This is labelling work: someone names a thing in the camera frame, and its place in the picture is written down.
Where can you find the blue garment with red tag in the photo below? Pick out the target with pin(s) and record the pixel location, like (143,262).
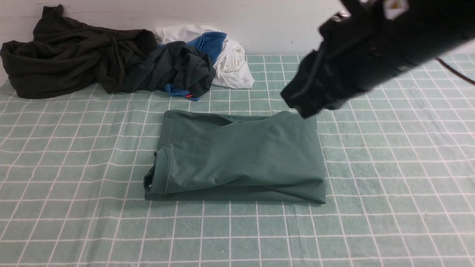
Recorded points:
(209,43)

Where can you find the green checkered tablecloth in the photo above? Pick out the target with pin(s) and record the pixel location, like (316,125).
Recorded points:
(399,163)

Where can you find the green long-sleeve top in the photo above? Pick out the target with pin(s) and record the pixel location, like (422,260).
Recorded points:
(218,157)

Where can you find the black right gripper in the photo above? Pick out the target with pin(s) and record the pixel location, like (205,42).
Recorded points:
(354,57)

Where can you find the dark olive crumpled garment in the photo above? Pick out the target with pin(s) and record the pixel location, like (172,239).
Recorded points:
(66,56)

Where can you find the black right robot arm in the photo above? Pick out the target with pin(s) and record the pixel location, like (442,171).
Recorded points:
(420,30)

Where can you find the white crumpled garment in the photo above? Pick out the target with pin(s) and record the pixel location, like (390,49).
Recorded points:
(231,68)

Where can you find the dark grey crumpled garment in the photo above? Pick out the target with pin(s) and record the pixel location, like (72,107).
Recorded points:
(176,67)

